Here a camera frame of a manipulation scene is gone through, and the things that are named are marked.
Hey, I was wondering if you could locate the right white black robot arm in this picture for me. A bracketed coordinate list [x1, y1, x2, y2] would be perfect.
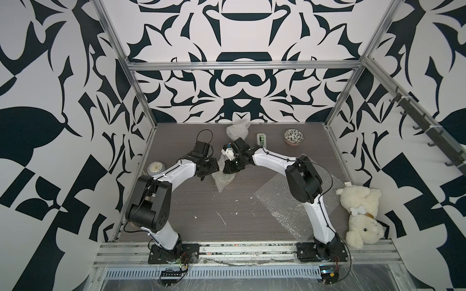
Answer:
[222, 138, 340, 255]

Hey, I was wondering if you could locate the electronics board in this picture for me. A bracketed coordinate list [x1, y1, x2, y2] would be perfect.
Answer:
[158, 269, 188, 287]
[319, 266, 339, 285]

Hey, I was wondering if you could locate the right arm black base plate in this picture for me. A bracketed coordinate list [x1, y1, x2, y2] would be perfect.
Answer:
[296, 237, 348, 263]

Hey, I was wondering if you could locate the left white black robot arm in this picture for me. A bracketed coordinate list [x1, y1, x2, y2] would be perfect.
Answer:
[125, 155, 219, 251]

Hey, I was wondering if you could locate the grey wall hook rail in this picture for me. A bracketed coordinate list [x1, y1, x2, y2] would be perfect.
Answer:
[390, 87, 466, 176]

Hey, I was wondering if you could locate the white slotted cable duct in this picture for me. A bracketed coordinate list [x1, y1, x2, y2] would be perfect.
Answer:
[105, 266, 321, 280]

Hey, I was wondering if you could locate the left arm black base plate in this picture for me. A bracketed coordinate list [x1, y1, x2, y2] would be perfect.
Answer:
[148, 243, 200, 264]

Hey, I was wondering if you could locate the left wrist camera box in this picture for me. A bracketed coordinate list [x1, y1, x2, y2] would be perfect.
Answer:
[190, 141, 214, 159]

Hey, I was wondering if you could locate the black white speckled bowl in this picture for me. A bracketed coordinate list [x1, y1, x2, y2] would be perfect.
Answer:
[284, 129, 305, 146]

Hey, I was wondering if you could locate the bubble wrap sheet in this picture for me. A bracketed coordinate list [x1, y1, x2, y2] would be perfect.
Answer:
[212, 155, 236, 193]
[226, 120, 251, 141]
[256, 160, 344, 241]

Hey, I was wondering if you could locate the white teddy bear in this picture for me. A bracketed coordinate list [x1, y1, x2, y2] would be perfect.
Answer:
[336, 186, 384, 249]

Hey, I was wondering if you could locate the right electronics board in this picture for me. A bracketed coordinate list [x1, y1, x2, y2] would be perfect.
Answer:
[319, 266, 339, 285]

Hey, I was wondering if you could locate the left electronics board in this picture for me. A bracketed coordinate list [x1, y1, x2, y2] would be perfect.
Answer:
[158, 269, 188, 287]

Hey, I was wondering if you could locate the aluminium frame rail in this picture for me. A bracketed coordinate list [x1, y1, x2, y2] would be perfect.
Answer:
[127, 60, 362, 72]

